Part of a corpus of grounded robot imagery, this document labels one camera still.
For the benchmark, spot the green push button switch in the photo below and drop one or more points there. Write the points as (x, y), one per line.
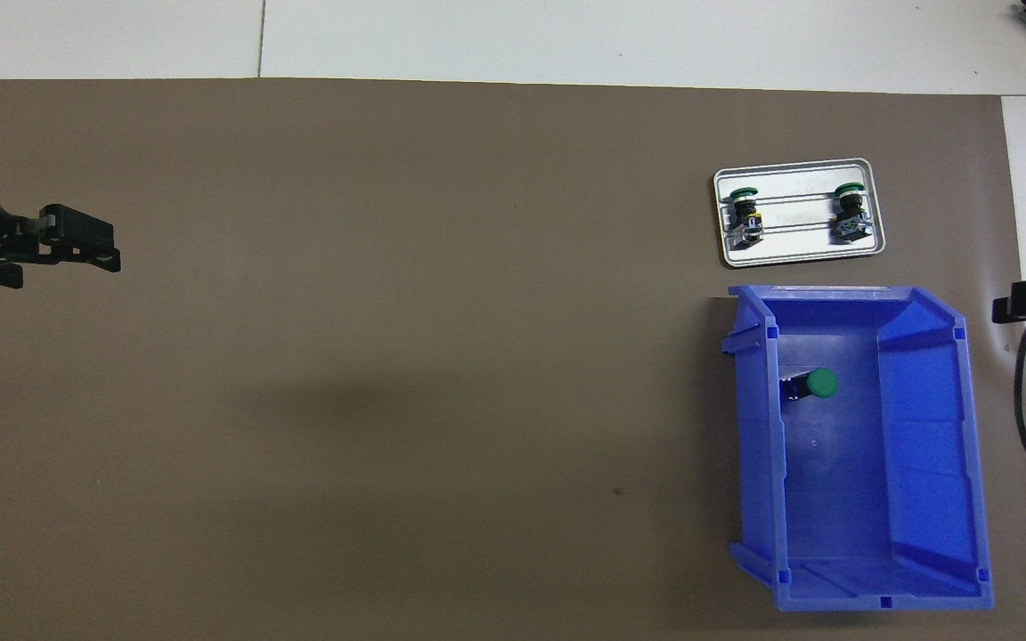
(822, 383)

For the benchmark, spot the green push button blue base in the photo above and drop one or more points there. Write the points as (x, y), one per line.
(850, 214)

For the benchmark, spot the green push button yellow stripe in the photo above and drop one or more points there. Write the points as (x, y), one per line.
(747, 214)

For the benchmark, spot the grey metal tray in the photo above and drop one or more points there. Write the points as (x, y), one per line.
(798, 245)

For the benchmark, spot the blue plastic storage bin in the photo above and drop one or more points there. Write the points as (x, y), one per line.
(878, 499)

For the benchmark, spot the brown table mat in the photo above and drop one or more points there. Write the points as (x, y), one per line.
(388, 267)

